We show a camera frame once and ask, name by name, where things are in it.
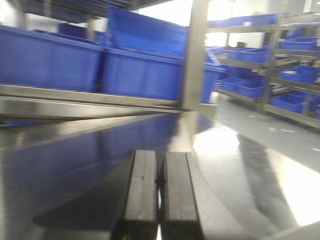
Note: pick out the far steel shelf rack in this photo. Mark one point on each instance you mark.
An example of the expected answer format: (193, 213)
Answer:
(280, 77)

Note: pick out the blue plastic bin right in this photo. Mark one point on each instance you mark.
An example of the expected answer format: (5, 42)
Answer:
(144, 56)

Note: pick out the blue plastic bin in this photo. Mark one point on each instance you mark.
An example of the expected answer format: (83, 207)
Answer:
(144, 56)
(37, 59)

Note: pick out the stainless steel shelf rack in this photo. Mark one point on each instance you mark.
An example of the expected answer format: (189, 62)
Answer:
(37, 103)

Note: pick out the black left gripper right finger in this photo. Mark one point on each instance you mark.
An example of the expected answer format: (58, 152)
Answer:
(179, 219)

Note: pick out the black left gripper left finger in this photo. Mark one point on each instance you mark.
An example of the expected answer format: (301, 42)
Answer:
(139, 220)

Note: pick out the blue plastic bin left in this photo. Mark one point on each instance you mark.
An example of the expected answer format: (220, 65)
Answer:
(37, 59)

